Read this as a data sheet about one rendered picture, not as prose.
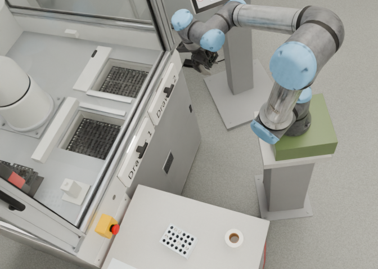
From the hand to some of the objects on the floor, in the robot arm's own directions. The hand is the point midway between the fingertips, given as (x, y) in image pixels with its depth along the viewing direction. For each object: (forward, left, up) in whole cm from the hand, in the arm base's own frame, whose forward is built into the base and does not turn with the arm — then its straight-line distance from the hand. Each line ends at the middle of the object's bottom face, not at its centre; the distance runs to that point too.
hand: (206, 68), depth 153 cm
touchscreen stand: (-15, -58, -101) cm, 118 cm away
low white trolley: (+18, +81, -99) cm, 129 cm away
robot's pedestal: (-32, +22, -100) cm, 108 cm away
